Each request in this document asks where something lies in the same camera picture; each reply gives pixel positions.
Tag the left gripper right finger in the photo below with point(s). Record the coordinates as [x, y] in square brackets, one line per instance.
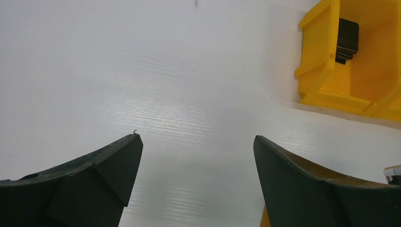
[300, 193]

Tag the tan leather card holder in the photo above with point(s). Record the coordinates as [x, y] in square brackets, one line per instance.
[265, 220]

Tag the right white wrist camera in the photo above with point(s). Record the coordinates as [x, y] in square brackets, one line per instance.
[393, 175]

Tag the black credit card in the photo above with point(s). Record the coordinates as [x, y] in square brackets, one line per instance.
[347, 41]

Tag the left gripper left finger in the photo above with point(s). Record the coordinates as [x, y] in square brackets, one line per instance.
[89, 191]

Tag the orange three-compartment tray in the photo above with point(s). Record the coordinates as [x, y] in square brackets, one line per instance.
[370, 83]

